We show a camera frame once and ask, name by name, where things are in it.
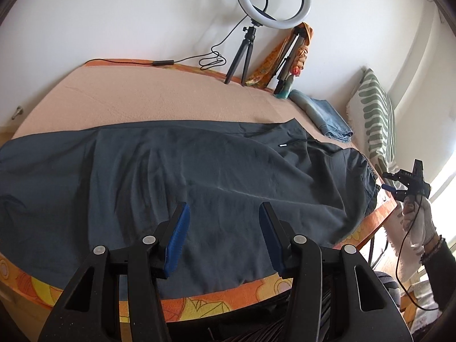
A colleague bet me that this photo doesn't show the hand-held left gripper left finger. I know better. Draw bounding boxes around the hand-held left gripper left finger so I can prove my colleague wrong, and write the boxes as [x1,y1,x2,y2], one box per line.
[37,201,191,342]

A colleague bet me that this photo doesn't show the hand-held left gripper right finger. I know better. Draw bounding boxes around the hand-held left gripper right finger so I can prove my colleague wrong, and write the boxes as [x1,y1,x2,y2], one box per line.
[258,201,414,342]

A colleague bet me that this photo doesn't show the dark grey pants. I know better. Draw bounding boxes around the dark grey pants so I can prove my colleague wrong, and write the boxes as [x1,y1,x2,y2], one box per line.
[0,117,378,300]

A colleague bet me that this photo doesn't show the person's right forearm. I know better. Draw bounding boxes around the person's right forearm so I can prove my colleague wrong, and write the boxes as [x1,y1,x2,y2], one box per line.
[422,237,456,312]

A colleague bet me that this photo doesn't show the person's right hand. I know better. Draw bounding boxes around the person's right hand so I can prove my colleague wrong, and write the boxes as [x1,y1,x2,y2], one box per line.
[402,196,437,246]

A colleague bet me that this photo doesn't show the green patterned white throw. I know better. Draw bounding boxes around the green patterned white throw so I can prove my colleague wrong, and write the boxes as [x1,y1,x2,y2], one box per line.
[347,67,401,176]

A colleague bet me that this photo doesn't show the orange floral bed sheet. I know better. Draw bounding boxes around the orange floral bed sheet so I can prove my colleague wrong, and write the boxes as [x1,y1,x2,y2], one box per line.
[0,59,398,325]

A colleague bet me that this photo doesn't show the folded blue jeans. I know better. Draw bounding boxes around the folded blue jeans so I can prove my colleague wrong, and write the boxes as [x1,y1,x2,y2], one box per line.
[288,90,354,144]

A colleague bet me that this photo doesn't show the peach blanket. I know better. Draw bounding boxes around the peach blanket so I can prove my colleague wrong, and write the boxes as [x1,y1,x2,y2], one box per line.
[11,66,360,150]

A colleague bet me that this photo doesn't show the colourful knotted scarf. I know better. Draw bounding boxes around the colourful knotted scarf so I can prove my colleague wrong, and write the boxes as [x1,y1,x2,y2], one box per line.
[246,22,315,100]

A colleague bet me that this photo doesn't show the grey folded tripod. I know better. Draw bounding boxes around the grey folded tripod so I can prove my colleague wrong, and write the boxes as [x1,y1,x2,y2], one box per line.
[274,27,303,95]

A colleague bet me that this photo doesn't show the black tripod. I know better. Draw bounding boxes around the black tripod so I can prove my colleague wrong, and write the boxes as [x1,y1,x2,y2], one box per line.
[224,25,259,87]

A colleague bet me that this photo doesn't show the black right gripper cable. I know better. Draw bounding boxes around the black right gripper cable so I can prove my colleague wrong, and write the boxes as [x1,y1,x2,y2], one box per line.
[396,199,440,311]

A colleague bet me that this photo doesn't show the beaded bracelet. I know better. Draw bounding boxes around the beaded bracelet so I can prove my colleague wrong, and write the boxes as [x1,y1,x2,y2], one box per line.
[420,234,444,265]

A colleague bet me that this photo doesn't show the black ring light cable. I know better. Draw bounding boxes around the black ring light cable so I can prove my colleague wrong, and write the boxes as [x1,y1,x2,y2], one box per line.
[86,30,250,72]

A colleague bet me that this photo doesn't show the white ring light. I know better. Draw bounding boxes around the white ring light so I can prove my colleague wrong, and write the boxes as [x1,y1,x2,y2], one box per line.
[236,0,312,29]

